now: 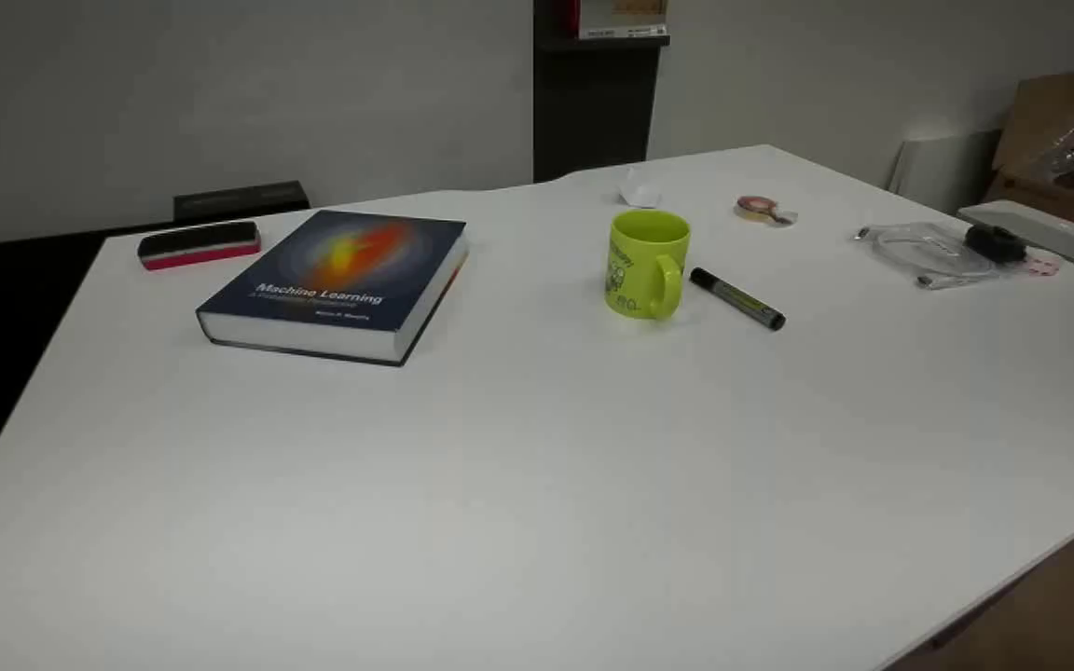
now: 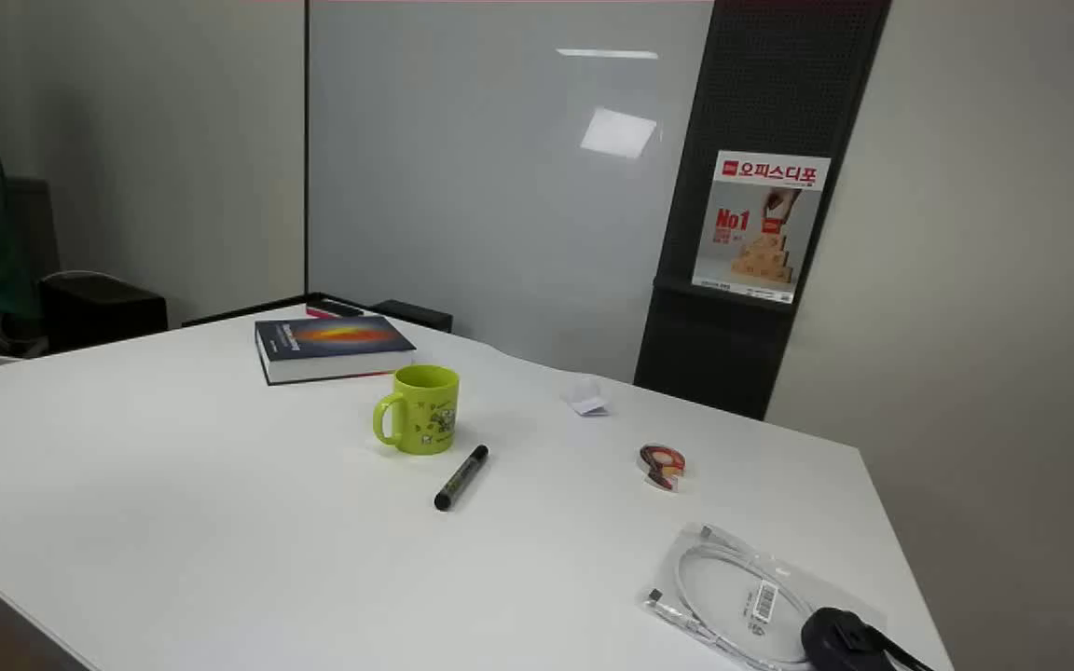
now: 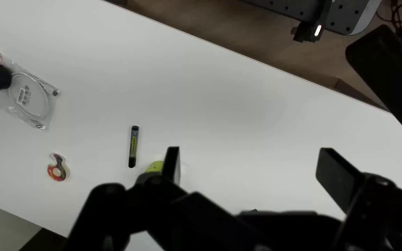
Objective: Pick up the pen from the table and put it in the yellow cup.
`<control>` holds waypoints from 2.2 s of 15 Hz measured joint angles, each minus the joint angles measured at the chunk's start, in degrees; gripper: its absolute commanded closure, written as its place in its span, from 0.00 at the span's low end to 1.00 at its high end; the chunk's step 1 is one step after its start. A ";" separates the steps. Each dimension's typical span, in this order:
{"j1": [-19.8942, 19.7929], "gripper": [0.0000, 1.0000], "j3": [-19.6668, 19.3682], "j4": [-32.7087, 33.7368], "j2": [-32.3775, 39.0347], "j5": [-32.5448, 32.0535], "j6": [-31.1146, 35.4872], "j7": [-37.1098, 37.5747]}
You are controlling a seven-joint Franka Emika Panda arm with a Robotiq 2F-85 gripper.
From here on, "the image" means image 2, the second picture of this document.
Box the black marker pen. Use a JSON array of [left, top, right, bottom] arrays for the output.
[[430, 441, 492, 515]]

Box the small white paper piece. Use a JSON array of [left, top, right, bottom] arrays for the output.
[[562, 378, 610, 419]]

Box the yellow-green plastic mug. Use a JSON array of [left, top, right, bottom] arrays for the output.
[[369, 360, 464, 459]]

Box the black display stand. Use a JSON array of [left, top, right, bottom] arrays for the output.
[[632, 0, 896, 423]]

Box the small brown object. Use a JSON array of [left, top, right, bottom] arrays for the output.
[[635, 441, 689, 494]]

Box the red and black marker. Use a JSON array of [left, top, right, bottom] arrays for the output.
[[302, 291, 380, 325]]

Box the dark blue hardcover book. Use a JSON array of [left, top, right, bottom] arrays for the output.
[[251, 313, 423, 387]]

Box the red white brochure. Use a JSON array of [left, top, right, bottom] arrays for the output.
[[689, 146, 837, 309]]

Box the black box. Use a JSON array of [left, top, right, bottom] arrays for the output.
[[36, 270, 170, 356]]

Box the bagged white cable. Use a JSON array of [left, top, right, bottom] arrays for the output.
[[637, 520, 889, 671]]

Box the black strap device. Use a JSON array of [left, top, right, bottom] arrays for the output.
[[799, 602, 937, 671]]

